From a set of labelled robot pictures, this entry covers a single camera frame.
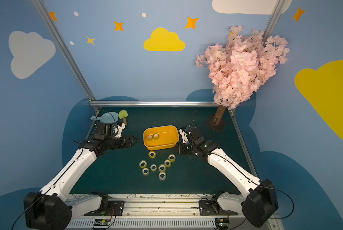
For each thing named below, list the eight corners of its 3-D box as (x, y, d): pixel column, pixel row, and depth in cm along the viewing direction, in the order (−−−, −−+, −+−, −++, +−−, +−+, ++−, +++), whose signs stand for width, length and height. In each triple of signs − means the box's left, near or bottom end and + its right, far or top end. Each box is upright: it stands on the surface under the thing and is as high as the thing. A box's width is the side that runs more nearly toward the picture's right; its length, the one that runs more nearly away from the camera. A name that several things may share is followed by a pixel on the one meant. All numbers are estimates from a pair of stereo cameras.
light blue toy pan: (90, 122, 114) (89, 120, 112) (94, 113, 120) (93, 111, 118) (116, 123, 114) (115, 121, 112) (119, 113, 121) (118, 111, 119)
